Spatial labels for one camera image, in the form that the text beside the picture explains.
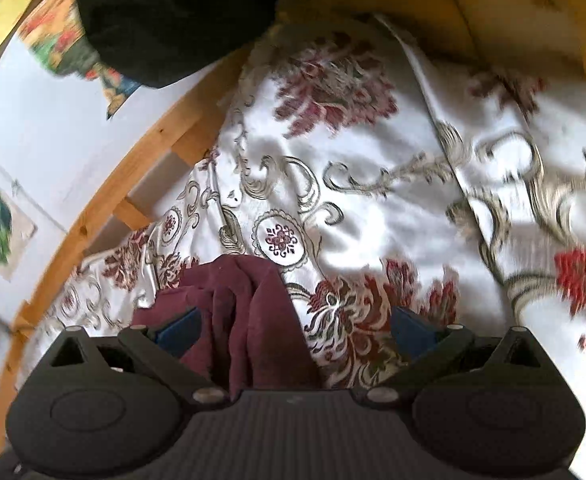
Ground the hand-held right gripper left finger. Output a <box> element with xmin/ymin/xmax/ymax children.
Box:
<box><xmin>47</xmin><ymin>309</ymin><xmax>230</xmax><ymax>407</ymax></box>

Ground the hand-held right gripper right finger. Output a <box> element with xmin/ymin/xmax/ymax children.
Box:
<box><xmin>364</xmin><ymin>306</ymin><xmax>550</xmax><ymax>405</ymax></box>

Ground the maroon cloth garment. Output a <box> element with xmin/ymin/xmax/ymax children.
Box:
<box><xmin>132</xmin><ymin>254</ymin><xmax>324</xmax><ymax>402</ymax></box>

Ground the white floral bedspread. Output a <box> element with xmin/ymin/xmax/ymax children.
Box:
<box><xmin>23</xmin><ymin>12</ymin><xmax>586</xmax><ymax>480</ymax></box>

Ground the black cloth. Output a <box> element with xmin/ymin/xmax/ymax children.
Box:
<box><xmin>72</xmin><ymin>0</ymin><xmax>285</xmax><ymax>90</ymax></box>

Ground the wooden bed frame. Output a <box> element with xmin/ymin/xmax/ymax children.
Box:
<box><xmin>0</xmin><ymin>45</ymin><xmax>254</xmax><ymax>471</ymax></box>

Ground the red and blue wall poster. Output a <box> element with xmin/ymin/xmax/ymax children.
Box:
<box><xmin>17</xmin><ymin>0</ymin><xmax>141</xmax><ymax>122</ymax></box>

